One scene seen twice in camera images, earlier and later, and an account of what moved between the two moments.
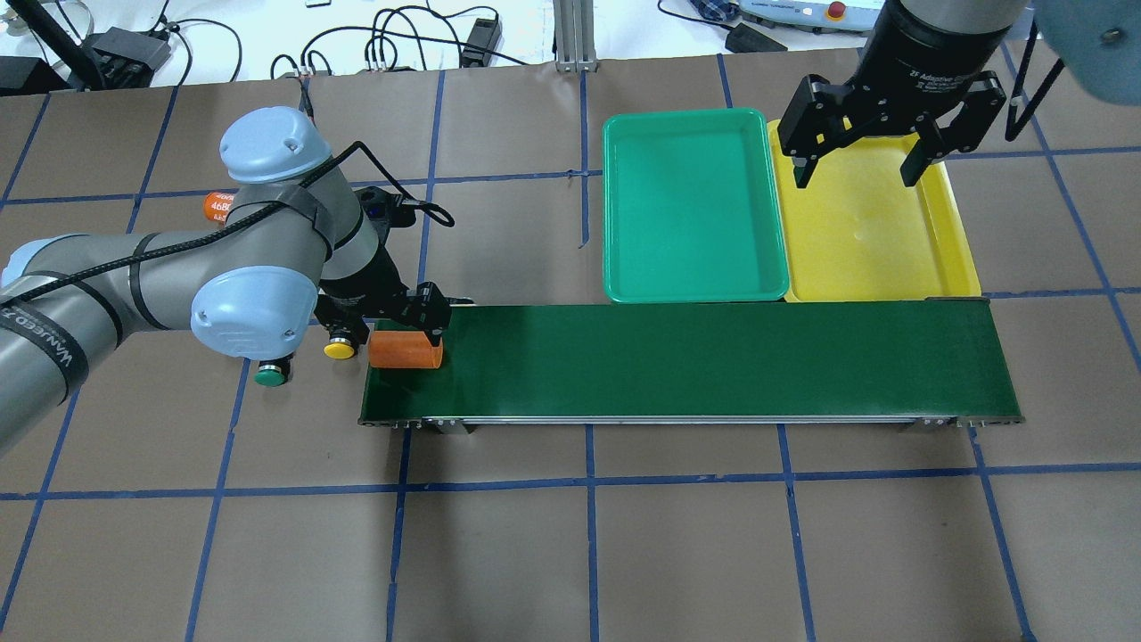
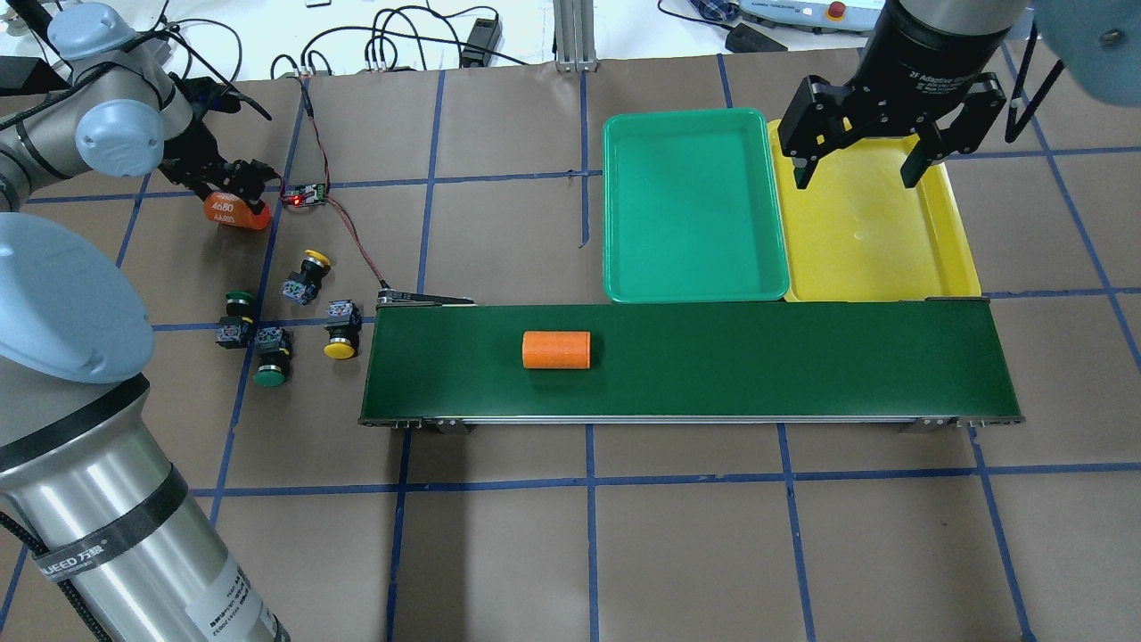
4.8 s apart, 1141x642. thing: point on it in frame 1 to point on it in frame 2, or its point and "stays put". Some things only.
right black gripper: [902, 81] stays put
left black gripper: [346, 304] to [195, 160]
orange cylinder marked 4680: [217, 205] stays put
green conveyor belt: [923, 366] stays put
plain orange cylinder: [408, 349] to [556, 349]
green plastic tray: [690, 211] stays put
